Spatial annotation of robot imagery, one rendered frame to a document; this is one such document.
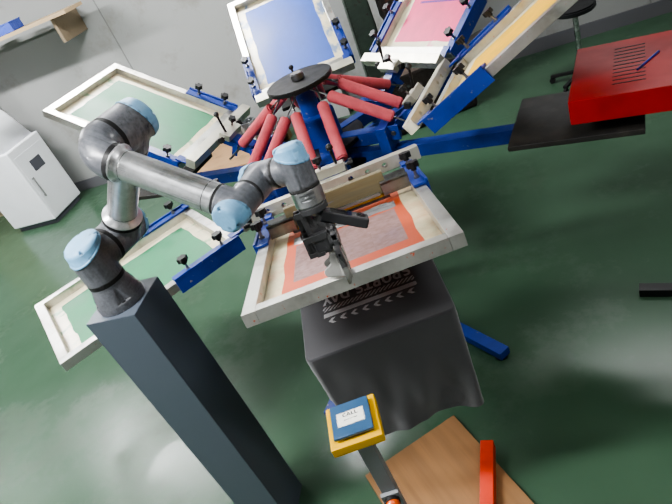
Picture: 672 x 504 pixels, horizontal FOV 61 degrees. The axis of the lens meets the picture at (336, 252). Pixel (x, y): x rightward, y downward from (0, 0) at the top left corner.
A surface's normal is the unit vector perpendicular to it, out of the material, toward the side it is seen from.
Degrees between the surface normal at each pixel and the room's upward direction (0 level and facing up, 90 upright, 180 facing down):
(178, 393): 90
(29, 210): 90
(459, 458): 0
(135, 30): 90
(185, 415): 90
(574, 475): 0
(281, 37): 32
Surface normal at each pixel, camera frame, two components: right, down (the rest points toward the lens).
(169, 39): -0.13, 0.60
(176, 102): 0.16, -0.68
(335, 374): 0.08, 0.59
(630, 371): -0.35, -0.77
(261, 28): -0.23, -0.37
